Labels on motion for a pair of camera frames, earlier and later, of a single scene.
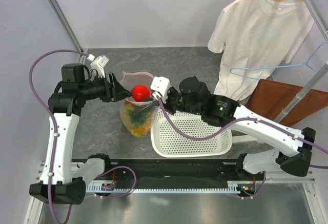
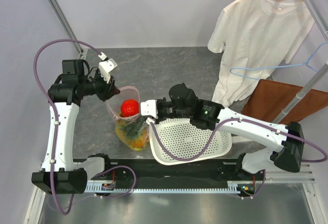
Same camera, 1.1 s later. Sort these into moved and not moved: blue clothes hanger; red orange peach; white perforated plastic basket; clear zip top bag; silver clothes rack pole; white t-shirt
Moved: red orange peach; clear zip top bag
Not moved: white t-shirt; silver clothes rack pole; white perforated plastic basket; blue clothes hanger
